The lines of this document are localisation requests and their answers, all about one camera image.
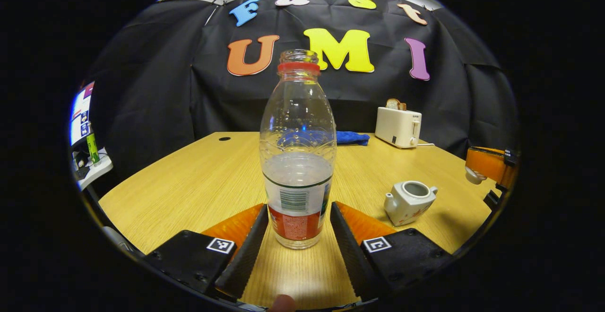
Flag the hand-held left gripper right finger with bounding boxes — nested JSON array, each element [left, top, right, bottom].
[[330, 201, 453, 302]]

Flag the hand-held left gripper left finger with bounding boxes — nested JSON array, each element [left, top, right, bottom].
[[143, 203, 270, 302]]

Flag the white ceramic teacup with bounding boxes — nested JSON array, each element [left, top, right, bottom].
[[384, 181, 438, 226]]

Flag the clear plastic water bottle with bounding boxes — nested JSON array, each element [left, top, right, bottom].
[[259, 50, 337, 250]]

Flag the green bottle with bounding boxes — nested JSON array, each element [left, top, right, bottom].
[[86, 123, 100, 165]]

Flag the white toaster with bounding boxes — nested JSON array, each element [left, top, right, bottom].
[[375, 106, 423, 149]]

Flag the blue towel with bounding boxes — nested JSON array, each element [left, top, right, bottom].
[[337, 131, 371, 146]]

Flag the white side table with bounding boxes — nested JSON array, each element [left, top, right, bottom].
[[71, 147, 114, 191]]

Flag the black backdrop cloth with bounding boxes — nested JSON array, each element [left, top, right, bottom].
[[90, 0, 518, 180]]

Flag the computer monitor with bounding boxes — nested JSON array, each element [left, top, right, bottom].
[[70, 81, 95, 146]]

